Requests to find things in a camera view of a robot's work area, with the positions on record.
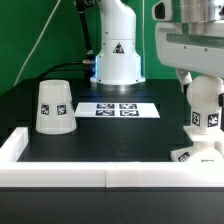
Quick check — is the white lamp shade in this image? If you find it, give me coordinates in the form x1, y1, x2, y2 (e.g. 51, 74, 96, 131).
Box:
36, 80, 77, 135

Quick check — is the white cable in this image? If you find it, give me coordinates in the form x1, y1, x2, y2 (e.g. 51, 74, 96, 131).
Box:
13, 0, 63, 88

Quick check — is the white U-shaped fence frame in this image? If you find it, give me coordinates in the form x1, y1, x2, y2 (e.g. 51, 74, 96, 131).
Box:
0, 127, 224, 188

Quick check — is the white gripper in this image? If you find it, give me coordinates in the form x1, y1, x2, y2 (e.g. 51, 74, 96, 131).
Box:
155, 21, 224, 93

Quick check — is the white lamp bulb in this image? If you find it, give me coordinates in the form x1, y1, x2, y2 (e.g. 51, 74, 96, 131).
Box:
187, 75, 223, 134

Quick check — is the black cable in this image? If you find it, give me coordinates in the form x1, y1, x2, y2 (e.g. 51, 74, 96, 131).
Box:
39, 0, 96, 81

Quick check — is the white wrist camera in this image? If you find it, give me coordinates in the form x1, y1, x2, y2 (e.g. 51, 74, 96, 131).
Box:
152, 0, 181, 23

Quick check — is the white lamp base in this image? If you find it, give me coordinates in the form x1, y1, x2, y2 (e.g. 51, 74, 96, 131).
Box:
170, 126, 224, 163

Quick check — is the white marker plate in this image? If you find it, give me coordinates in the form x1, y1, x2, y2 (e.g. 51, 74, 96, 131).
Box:
75, 102, 160, 119

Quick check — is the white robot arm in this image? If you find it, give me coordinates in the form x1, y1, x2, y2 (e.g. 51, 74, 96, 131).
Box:
75, 0, 224, 91

